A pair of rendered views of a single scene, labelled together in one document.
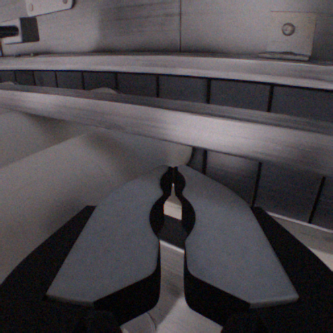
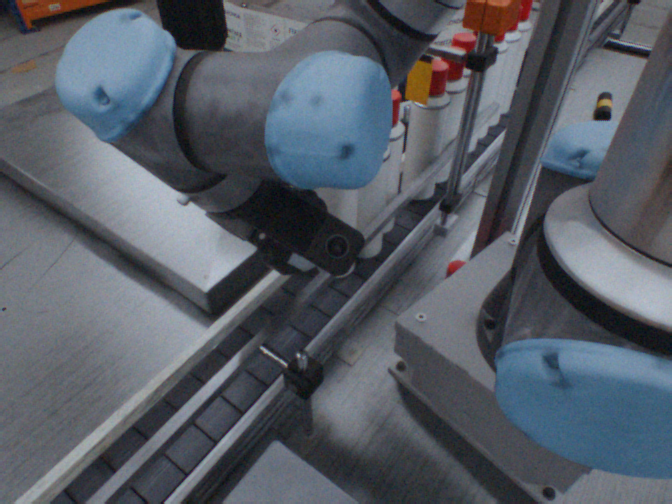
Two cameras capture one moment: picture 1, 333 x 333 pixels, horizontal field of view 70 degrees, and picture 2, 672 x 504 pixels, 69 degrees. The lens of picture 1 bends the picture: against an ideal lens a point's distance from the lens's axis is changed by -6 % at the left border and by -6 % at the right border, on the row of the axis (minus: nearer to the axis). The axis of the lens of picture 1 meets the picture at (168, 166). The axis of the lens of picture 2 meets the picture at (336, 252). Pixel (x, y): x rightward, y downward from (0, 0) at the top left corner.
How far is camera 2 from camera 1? 0.46 m
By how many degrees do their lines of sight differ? 7
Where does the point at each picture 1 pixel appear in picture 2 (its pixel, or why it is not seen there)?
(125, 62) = (383, 269)
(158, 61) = (372, 283)
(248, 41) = (358, 334)
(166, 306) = not seen: hidden behind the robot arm
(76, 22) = (439, 259)
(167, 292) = not seen: hidden behind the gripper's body
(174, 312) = not seen: hidden behind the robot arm
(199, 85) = (349, 293)
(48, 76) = (411, 224)
